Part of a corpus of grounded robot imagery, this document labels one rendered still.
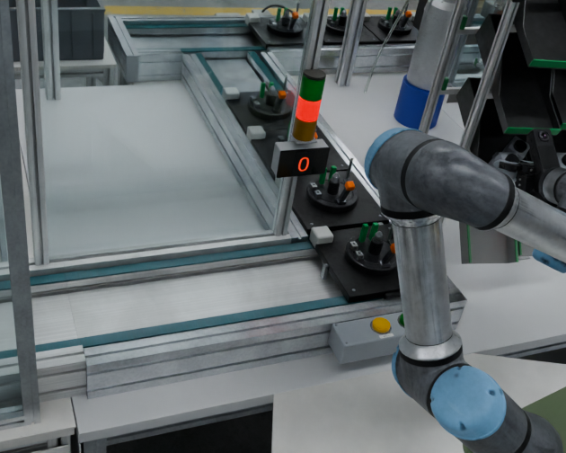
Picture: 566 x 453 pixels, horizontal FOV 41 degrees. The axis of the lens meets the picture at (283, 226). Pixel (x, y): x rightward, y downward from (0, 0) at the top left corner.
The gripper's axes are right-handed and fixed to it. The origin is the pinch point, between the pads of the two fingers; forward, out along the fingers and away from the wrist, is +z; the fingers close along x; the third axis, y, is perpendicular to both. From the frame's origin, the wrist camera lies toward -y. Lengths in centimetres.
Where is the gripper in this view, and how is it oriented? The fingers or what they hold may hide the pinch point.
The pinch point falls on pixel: (508, 161)
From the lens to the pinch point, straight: 179.3
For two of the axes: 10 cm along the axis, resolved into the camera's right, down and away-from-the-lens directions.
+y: -0.6, 9.8, 2.1
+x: 9.7, 0.0, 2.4
